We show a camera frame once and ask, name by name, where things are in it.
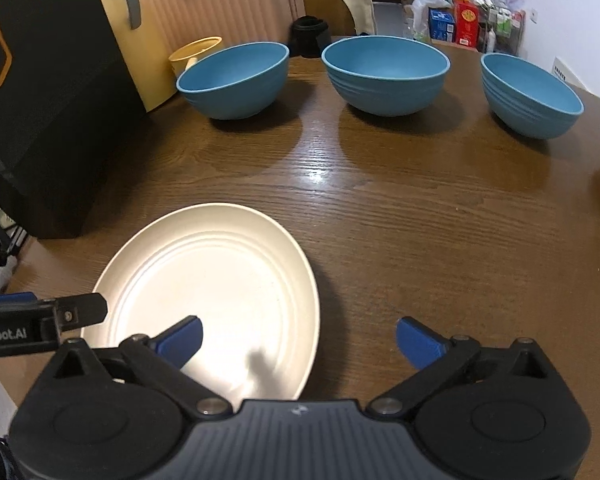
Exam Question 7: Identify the wooden chair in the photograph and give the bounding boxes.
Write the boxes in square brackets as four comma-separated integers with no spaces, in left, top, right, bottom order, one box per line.
[303,0,355,36]

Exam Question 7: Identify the blue box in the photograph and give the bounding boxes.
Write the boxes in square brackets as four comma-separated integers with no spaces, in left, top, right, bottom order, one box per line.
[428,9,455,42]

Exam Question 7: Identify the white board against wall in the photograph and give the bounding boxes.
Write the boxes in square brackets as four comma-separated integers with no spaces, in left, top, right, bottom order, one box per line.
[552,56,588,90]

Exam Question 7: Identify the yellow mug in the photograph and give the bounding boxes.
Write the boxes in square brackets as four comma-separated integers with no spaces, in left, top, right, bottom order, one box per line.
[169,36,223,77]

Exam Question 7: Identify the black cardboard box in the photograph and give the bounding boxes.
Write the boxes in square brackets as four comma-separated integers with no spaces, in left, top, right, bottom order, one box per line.
[0,0,147,238]

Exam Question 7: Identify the cream plate left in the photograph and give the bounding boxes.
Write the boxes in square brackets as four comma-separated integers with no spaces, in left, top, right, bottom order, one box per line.
[81,203,321,406]

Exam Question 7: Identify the yellow thermos jug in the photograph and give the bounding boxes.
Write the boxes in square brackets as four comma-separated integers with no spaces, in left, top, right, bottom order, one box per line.
[100,0,176,112]

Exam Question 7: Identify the black cylindrical cup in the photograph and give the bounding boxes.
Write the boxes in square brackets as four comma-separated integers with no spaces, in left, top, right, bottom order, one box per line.
[288,15,332,58]

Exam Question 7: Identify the pink ribbed suitcase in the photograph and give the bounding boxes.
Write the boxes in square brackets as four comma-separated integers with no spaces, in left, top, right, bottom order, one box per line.
[140,0,306,54]

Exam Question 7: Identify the red box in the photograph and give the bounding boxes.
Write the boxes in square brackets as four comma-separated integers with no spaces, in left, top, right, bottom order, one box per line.
[454,0,479,48]

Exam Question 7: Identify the white plastic bag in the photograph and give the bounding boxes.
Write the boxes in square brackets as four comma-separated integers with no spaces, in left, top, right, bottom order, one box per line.
[411,0,452,42]

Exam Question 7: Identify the metal storage rack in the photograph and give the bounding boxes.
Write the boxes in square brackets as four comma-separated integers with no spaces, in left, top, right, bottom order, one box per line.
[477,6,526,55]

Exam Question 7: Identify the blue bowl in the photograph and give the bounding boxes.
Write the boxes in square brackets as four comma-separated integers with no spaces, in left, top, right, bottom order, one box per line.
[480,53,584,140]
[322,35,451,117]
[176,41,289,120]

